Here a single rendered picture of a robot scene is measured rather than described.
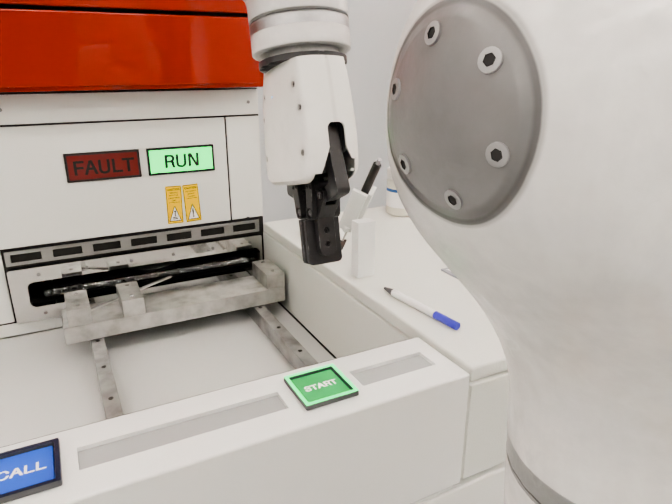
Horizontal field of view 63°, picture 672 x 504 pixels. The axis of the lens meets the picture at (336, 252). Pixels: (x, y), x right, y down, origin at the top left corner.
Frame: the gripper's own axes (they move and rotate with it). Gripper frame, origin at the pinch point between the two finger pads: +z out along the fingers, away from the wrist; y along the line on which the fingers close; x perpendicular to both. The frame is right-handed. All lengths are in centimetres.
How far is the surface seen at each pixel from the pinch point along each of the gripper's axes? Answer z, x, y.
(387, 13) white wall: -80, 137, -194
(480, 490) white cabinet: 32.1, 18.2, -2.4
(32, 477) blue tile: 15.0, -25.2, -2.2
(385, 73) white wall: -52, 137, -200
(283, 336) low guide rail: 19.3, 8.5, -36.5
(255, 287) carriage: 13, 9, -50
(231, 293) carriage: 14, 4, -49
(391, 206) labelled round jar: 2, 41, -52
